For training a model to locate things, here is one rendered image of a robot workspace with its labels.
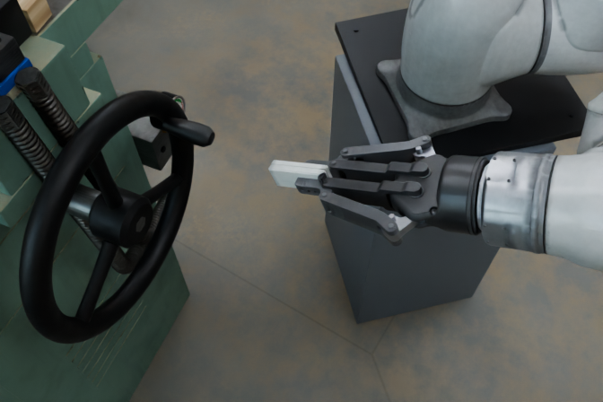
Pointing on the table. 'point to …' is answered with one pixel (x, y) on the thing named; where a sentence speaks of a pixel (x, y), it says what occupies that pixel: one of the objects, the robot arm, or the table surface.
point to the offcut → (31, 6)
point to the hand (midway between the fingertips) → (301, 175)
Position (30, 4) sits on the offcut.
